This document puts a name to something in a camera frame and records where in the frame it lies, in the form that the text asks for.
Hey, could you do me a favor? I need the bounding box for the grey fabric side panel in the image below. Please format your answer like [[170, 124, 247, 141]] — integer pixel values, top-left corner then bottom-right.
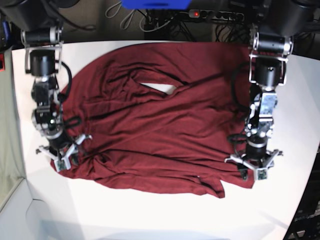
[[0, 49, 26, 209]]

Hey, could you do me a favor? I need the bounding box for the black power strip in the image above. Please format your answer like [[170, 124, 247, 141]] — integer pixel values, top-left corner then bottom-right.
[[188, 9, 245, 23]]

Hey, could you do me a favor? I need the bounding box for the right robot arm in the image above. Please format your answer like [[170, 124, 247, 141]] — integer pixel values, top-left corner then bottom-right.
[[0, 0, 91, 172]]

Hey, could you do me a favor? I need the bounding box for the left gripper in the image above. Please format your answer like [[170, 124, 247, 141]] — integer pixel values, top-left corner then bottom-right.
[[224, 143, 283, 181]]

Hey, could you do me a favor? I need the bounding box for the blue box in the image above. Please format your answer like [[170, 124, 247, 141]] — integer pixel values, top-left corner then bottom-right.
[[121, 0, 191, 10]]

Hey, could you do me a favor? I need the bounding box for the red and black device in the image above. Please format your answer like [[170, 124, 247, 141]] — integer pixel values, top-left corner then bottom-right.
[[0, 53, 5, 72]]

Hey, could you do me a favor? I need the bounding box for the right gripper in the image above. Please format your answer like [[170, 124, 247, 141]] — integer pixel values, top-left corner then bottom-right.
[[35, 132, 93, 170]]

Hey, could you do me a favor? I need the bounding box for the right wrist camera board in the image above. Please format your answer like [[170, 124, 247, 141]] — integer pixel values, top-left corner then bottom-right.
[[54, 160, 67, 173]]

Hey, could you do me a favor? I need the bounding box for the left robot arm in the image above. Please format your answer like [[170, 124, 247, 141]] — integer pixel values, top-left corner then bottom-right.
[[225, 0, 320, 181]]

